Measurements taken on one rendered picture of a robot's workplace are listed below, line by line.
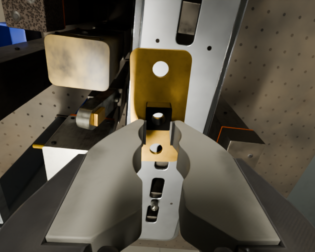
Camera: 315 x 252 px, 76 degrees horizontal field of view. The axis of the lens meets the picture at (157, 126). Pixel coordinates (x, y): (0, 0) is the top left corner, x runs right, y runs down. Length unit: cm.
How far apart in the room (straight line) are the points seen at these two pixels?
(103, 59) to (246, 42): 53
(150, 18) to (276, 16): 48
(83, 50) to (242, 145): 35
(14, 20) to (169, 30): 22
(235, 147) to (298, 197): 211
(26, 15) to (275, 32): 67
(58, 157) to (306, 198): 244
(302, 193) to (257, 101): 179
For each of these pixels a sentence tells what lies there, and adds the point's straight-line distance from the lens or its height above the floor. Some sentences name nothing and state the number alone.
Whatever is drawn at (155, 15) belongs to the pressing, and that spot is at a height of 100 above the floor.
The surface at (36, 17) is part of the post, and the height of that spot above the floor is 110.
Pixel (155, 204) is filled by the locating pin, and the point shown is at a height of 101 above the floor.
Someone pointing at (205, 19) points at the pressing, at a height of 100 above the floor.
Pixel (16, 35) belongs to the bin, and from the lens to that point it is 80.
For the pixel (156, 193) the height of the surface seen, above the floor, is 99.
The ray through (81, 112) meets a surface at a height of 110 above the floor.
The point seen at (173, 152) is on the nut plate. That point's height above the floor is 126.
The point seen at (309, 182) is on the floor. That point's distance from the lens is 245.
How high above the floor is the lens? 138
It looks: 61 degrees down
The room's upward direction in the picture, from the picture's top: 178 degrees clockwise
